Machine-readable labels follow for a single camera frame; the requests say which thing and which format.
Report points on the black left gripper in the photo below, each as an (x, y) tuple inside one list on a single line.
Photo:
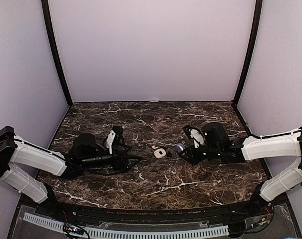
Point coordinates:
[(122, 167)]

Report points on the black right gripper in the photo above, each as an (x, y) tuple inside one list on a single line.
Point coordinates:
[(193, 159)]

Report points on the purple earbud charging case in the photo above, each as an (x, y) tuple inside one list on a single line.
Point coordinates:
[(179, 148)]

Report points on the white earbud charging case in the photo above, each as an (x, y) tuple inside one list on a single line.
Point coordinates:
[(160, 153)]

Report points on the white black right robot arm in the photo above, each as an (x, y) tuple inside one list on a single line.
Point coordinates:
[(212, 142)]

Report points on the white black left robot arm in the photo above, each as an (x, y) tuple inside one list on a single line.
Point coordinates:
[(85, 155)]

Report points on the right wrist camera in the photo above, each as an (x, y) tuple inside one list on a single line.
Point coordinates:
[(195, 135)]

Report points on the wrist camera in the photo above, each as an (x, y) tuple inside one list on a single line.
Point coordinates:
[(195, 135), (114, 140)]

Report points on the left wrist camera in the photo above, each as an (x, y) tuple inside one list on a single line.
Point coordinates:
[(114, 140)]

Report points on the grey slotted cable duct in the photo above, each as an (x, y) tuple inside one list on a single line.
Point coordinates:
[(127, 231)]

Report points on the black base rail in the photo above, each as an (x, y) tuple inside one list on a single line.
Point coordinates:
[(216, 214)]

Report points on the black frame post right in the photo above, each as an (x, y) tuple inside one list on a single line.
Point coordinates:
[(249, 52)]

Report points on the black frame post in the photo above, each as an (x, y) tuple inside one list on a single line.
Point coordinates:
[(54, 51), (249, 52)]

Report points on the black frame post left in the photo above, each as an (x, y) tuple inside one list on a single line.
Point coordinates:
[(54, 51)]

